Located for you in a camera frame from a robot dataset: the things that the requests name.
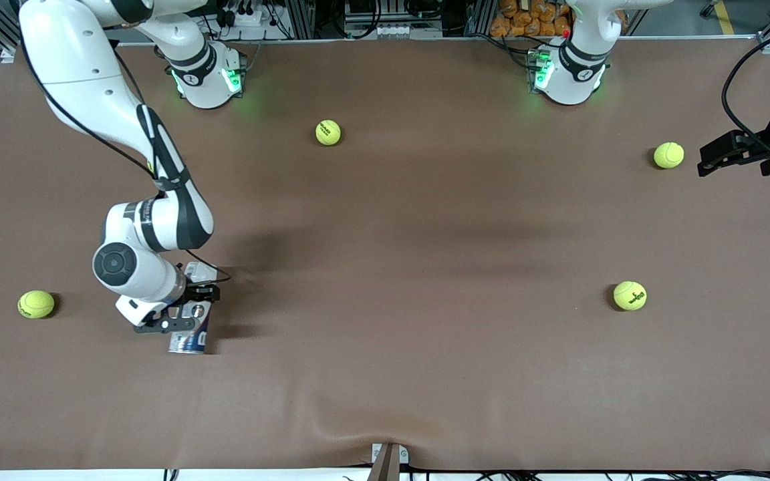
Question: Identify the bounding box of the white blue tennis ball can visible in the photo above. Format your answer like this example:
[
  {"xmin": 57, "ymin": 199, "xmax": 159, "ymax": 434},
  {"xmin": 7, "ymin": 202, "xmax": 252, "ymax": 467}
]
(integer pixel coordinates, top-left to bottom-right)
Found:
[{"xmin": 168, "ymin": 262, "xmax": 217, "ymax": 355}]

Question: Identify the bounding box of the brown table mat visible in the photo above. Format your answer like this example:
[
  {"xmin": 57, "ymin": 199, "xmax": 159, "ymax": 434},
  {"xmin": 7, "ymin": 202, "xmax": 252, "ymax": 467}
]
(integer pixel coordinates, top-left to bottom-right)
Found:
[{"xmin": 0, "ymin": 37, "xmax": 770, "ymax": 472}]

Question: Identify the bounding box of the orange bag pile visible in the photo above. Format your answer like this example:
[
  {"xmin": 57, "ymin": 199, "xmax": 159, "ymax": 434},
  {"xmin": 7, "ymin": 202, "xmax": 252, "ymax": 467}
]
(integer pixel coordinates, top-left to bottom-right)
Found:
[{"xmin": 490, "ymin": 0, "xmax": 626, "ymax": 38}]

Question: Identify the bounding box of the brown wooden strip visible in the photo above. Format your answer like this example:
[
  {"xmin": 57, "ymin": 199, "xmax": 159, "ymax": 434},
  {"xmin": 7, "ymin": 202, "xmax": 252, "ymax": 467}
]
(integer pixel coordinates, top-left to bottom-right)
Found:
[{"xmin": 366, "ymin": 444, "xmax": 401, "ymax": 481}]

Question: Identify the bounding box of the white power strip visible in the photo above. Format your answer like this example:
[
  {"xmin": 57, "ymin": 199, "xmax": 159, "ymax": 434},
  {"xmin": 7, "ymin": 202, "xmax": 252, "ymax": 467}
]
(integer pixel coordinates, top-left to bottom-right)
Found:
[{"xmin": 221, "ymin": 7, "xmax": 272, "ymax": 27}]

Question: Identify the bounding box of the grey electronics rack unit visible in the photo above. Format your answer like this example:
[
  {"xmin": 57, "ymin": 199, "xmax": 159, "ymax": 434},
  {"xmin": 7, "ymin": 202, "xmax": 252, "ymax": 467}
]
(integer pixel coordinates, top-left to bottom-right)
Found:
[{"xmin": 344, "ymin": 0, "xmax": 444, "ymax": 39}]

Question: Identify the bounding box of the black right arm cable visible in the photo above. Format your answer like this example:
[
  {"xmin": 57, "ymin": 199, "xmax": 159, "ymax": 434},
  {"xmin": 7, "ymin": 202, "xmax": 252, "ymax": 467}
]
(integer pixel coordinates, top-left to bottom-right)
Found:
[{"xmin": 19, "ymin": 37, "xmax": 233, "ymax": 285}]

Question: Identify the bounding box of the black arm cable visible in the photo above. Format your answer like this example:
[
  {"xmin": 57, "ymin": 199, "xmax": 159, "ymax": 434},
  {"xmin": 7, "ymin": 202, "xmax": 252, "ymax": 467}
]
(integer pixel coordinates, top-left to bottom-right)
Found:
[
  {"xmin": 721, "ymin": 30, "xmax": 770, "ymax": 153},
  {"xmin": 19, "ymin": 37, "xmax": 233, "ymax": 285}
]

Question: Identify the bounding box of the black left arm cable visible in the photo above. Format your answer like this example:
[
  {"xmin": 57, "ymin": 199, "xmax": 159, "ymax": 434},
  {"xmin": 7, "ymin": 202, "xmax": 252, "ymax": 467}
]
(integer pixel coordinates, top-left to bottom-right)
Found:
[{"xmin": 721, "ymin": 30, "xmax": 770, "ymax": 153}]

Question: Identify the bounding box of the small metal clamp bracket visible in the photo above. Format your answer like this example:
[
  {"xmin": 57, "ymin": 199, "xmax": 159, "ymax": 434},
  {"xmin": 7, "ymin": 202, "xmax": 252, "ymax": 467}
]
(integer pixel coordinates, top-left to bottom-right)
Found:
[{"xmin": 371, "ymin": 442, "xmax": 410, "ymax": 466}]

